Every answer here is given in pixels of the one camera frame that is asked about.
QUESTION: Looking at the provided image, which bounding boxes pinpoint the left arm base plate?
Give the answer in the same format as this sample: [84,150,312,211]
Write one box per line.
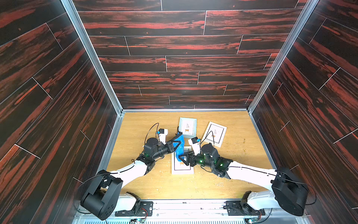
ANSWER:
[115,201,153,217]

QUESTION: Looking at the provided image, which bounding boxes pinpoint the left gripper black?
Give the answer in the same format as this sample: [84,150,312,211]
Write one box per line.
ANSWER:
[150,141,180,161]

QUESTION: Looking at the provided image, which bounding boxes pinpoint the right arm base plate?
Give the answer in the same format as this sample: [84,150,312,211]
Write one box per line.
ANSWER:
[223,201,265,216]

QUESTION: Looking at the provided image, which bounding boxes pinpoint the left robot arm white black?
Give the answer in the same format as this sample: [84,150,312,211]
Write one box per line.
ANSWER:
[80,132,185,221]

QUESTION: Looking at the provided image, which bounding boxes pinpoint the white picture frame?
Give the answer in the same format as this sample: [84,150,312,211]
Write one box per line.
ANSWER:
[171,152,194,175]

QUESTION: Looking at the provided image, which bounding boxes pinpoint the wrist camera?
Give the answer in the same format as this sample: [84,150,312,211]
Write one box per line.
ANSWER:
[188,137,200,155]
[157,128,168,145]

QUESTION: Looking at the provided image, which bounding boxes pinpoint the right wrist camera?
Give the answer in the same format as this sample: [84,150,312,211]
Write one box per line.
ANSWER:
[188,137,200,155]

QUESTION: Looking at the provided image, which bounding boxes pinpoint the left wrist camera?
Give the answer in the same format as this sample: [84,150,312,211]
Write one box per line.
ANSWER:
[157,128,168,145]

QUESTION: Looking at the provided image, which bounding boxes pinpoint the aluminium front rail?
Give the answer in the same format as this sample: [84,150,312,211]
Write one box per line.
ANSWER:
[71,198,311,224]

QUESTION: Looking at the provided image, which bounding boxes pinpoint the white picture frame deer print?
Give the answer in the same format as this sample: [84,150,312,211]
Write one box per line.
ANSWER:
[202,122,227,147]

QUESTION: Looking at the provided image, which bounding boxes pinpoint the blue microfiber cloth black trim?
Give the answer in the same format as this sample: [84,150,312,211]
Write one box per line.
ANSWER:
[174,127,185,162]

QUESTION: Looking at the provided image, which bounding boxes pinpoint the grey-green picture frame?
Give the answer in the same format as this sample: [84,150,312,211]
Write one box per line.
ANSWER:
[179,117,197,139]

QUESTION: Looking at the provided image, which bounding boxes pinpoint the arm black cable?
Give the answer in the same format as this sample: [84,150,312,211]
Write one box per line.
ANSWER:
[200,130,317,224]
[73,122,160,224]

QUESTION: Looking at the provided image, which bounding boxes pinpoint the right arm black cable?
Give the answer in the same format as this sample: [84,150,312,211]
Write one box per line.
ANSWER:
[200,130,317,224]

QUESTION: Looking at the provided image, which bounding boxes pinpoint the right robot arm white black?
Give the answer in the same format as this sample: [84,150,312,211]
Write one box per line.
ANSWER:
[176,143,309,216]

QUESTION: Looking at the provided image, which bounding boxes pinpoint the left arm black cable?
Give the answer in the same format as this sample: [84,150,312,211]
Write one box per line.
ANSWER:
[73,122,160,224]

